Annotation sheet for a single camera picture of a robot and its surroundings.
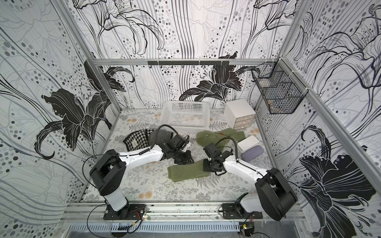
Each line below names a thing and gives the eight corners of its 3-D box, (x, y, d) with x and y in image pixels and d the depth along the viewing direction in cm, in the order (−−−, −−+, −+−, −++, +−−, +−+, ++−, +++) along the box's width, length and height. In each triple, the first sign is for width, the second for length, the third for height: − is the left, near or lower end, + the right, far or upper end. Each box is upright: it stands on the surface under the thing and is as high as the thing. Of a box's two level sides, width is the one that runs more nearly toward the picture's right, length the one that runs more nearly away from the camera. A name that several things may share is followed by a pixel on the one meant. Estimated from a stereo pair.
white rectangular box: (239, 156, 94) (240, 153, 91) (232, 148, 98) (233, 144, 95) (258, 145, 99) (260, 142, 96) (250, 138, 103) (252, 134, 100)
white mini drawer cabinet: (229, 131, 107) (233, 119, 96) (220, 109, 121) (222, 97, 110) (252, 127, 109) (258, 115, 98) (240, 106, 123) (244, 93, 113)
